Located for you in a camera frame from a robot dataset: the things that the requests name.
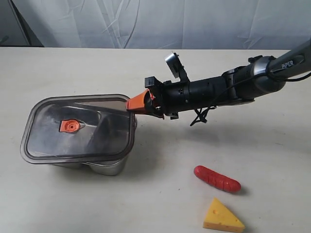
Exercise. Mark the grey fabric backdrop curtain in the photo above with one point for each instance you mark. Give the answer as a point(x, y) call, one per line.
point(160, 24)

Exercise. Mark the yellow toy cheese wedge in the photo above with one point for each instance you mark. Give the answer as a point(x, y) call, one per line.
point(220, 218)

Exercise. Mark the stainless steel lunch box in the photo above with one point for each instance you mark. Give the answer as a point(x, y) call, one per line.
point(104, 167)

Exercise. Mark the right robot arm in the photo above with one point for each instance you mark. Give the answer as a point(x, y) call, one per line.
point(263, 75)

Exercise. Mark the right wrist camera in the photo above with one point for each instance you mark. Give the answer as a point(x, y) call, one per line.
point(176, 67)

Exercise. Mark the smoky transparent container lid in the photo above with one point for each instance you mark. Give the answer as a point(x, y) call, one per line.
point(78, 129)

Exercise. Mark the red toy sausage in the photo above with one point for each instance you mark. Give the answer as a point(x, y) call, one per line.
point(217, 180)

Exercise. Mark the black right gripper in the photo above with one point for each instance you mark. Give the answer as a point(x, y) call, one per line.
point(161, 99)

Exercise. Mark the black stand pole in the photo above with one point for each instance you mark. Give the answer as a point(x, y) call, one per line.
point(30, 37)

